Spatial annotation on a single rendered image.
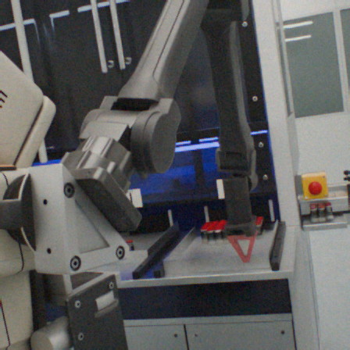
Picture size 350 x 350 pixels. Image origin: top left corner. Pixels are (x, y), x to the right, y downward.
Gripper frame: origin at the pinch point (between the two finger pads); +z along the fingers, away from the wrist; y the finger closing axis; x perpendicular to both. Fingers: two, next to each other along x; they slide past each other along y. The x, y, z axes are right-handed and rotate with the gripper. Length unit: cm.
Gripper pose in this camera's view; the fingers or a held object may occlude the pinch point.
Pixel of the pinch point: (245, 258)
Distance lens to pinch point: 117.8
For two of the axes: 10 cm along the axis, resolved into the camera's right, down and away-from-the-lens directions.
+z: 1.6, 9.8, 1.2
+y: 2.5, -1.6, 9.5
